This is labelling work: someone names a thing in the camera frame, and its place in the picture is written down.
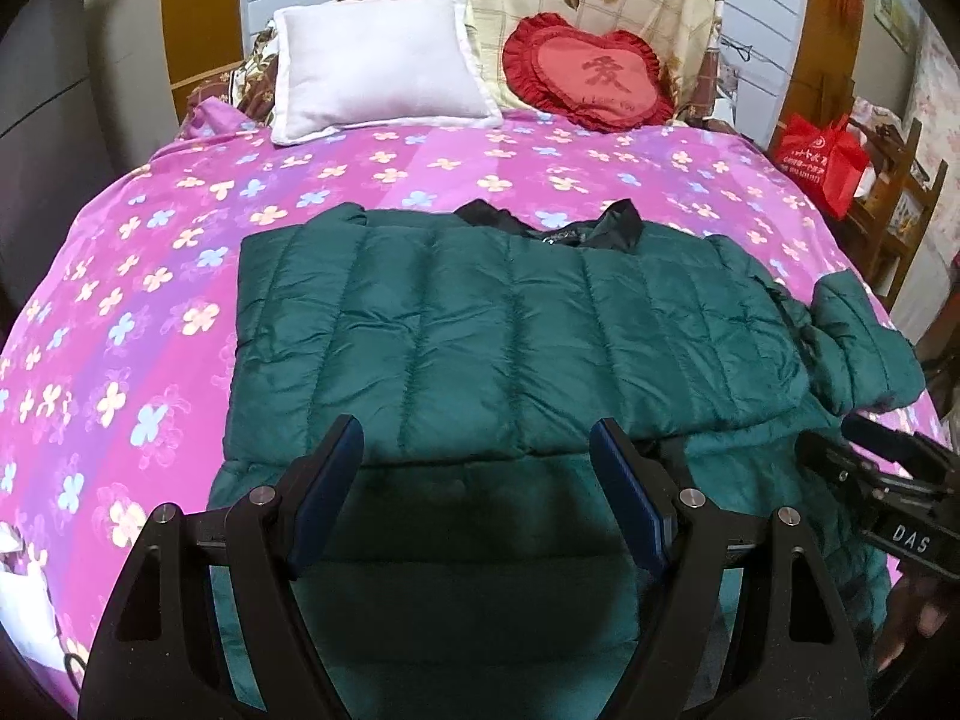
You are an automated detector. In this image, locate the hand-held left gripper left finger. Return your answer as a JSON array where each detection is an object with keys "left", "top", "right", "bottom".
[{"left": 79, "top": 414, "right": 366, "bottom": 720}]

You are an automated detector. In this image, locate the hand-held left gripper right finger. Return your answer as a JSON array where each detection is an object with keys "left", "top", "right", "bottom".
[{"left": 589, "top": 418, "right": 882, "bottom": 720}]

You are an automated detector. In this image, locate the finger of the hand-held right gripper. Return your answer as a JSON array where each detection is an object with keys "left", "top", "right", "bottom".
[
  {"left": 841, "top": 414, "right": 960, "bottom": 477},
  {"left": 795, "top": 433, "right": 901, "bottom": 511}
]

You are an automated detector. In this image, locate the dark green puffer jacket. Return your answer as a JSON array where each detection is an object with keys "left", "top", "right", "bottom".
[{"left": 208, "top": 199, "right": 925, "bottom": 720}]

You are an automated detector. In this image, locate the person's right hand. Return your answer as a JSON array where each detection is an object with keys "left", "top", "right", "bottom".
[{"left": 874, "top": 577, "right": 950, "bottom": 665}]

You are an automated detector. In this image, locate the wooden shelf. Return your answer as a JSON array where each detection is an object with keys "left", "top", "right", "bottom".
[{"left": 817, "top": 75, "right": 950, "bottom": 308}]

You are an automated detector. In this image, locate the red shopping bag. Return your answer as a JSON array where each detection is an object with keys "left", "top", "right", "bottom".
[{"left": 772, "top": 114, "right": 872, "bottom": 220}]

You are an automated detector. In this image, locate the pink floral bed sheet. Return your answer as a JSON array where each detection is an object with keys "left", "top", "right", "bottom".
[{"left": 0, "top": 99, "right": 960, "bottom": 720}]

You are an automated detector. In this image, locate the white cloth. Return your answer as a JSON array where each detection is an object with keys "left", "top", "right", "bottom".
[{"left": 0, "top": 525, "right": 62, "bottom": 672}]

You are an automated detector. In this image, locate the brown floral pillow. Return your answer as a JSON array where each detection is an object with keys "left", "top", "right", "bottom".
[{"left": 225, "top": 0, "right": 391, "bottom": 122}]

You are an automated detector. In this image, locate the red heart-shaped cushion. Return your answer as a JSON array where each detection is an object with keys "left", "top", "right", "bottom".
[{"left": 502, "top": 13, "right": 676, "bottom": 132}]

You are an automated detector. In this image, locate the white pillow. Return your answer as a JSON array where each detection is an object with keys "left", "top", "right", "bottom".
[{"left": 270, "top": 0, "right": 503, "bottom": 147}]

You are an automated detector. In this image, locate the grey wardrobe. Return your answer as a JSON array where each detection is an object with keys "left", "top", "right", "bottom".
[{"left": 0, "top": 0, "right": 181, "bottom": 241}]

